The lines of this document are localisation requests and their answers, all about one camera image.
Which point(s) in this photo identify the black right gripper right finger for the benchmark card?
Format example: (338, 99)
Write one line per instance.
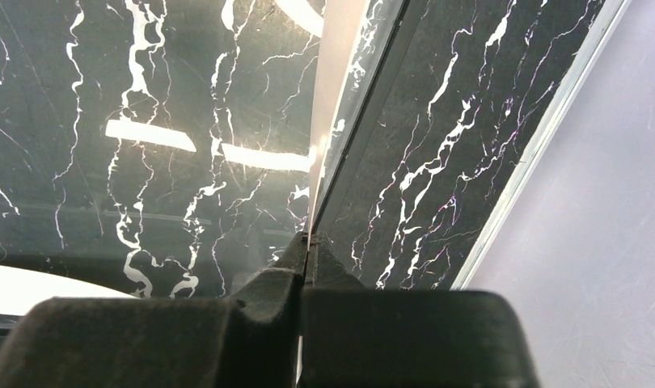
(358, 337)

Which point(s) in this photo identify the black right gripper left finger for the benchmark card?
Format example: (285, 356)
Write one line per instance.
(249, 339)

